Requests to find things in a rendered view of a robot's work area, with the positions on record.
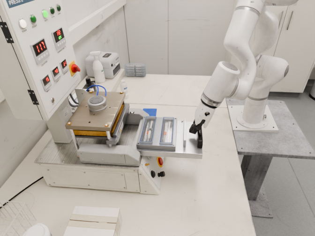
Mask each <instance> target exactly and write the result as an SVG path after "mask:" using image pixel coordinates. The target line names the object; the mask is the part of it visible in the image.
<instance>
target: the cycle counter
mask: <svg viewBox="0 0 315 236"><path fill-rule="evenodd" d="M35 49H36V52H37V55H38V54H39V53H41V52H42V51H44V50H45V49H46V48H45V44H44V42H43V41H41V42H40V43H38V44H37V45H35Z"/></svg>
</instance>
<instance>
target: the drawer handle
mask: <svg viewBox="0 0 315 236"><path fill-rule="evenodd" d="M197 138H198V145H197V147H198V148H202V147H203V133H202V127H201V129H200V130H198V131H197Z"/></svg>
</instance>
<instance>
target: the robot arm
mask: <svg viewBox="0 0 315 236"><path fill-rule="evenodd" d="M297 1H298V0H238V3H237V5H236V8H235V11H234V13H233V16H232V19H231V22H230V25H229V27H228V30H227V33H226V36H225V39H224V47H225V48H226V49H227V50H228V51H229V52H230V53H231V54H232V55H234V56H235V57H236V58H237V60H238V61H239V63H240V65H241V69H242V72H241V77H240V79H239V78H237V77H238V76H239V74H240V71H239V69H238V68H237V67H236V66H234V65H233V64H231V63H228V62H225V61H220V62H219V63H218V65H217V67H216V69H215V71H214V72H213V74H212V76H211V78H210V80H209V82H208V84H207V85H206V87H205V89H204V91H203V93H202V95H201V101H200V103H199V105H198V106H197V108H196V110H195V119H194V121H193V124H192V125H191V127H190V129H189V133H192V134H196V133H197V131H198V130H200V129H201V127H202V125H203V127H204V128H206V127H207V125H208V124H209V122H210V120H211V118H212V116H213V114H214V112H215V109H216V108H217V107H219V106H220V105H221V103H222V101H223V100H224V98H225V97H227V96H228V97H231V98H234V99H237V100H245V104H244V110H243V111H241V112H239V113H238V114H237V117H236V119H237V122H238V123H239V124H240V125H242V126H243V127H246V128H249V129H261V128H264V127H266V126H267V124H268V122H269V119H268V117H267V114H264V112H265V107H266V103H267V100H268V95H269V91H270V89H271V87H272V86H273V85H275V84H276V83H278V82H279V81H281V80H282V79H283V78H284V77H285V76H286V75H287V73H288V70H289V65H288V62H287V61H286V60H284V59H282V58H278V57H273V56H267V55H261V53H263V52H265V51H267V50H268V49H270V48H271V47H272V46H273V45H274V43H275V41H276V39H277V35H278V27H279V22H278V18H277V17H276V16H275V15H274V14H273V13H272V12H271V11H270V10H269V9H268V7H267V6H289V5H292V4H294V3H296V2H297ZM254 30H255V34H254V41H253V44H252V47H251V49H250V48H249V41H250V39H251V36H252V34H253V31H254ZM255 77H258V78H263V79H264V80H261V81H255Z"/></svg>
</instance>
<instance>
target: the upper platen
mask: <svg viewBox="0 0 315 236"><path fill-rule="evenodd" d="M123 108H124V105H121V108H120V110H119V113H118V115H117V117H116V120H115V122H114V124H113V126H112V129H111V131H110V134H111V137H113V133H114V130H115V128H116V125H117V123H118V121H119V119H120V116H121V113H122V111H123ZM74 132H75V136H76V138H93V139H107V135H106V131H91V130H74Z"/></svg>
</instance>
